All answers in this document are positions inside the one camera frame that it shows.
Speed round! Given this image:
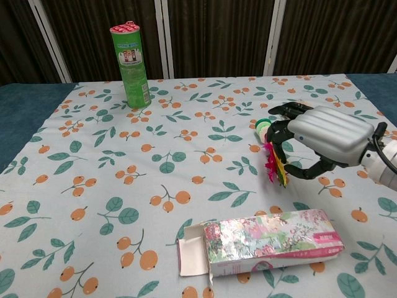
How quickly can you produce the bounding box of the floral pink cardboard box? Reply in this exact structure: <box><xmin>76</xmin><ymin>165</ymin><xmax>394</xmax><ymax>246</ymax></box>
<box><xmin>176</xmin><ymin>208</ymin><xmax>346</xmax><ymax>285</ymax></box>

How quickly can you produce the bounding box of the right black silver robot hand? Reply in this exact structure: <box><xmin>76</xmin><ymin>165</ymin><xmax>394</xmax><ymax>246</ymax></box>
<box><xmin>267</xmin><ymin>101</ymin><xmax>383</xmax><ymax>181</ymax></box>

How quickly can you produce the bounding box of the fruit leaf patterned cloth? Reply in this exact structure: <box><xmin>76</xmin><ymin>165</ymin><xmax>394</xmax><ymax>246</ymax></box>
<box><xmin>0</xmin><ymin>73</ymin><xmax>397</xmax><ymax>298</ymax></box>

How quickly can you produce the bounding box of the dark folding screen white frame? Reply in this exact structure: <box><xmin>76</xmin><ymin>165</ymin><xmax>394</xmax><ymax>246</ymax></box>
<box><xmin>0</xmin><ymin>0</ymin><xmax>397</xmax><ymax>86</ymax></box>

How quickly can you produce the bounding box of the feather shuttlecock toy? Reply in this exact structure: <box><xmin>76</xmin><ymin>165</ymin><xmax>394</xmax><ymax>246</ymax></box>
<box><xmin>254</xmin><ymin>117</ymin><xmax>291</xmax><ymax>187</ymax></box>

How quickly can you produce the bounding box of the green cylindrical snack can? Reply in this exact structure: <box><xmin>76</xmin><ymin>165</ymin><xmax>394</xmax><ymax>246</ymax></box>
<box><xmin>109</xmin><ymin>20</ymin><xmax>152</xmax><ymax>109</ymax></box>

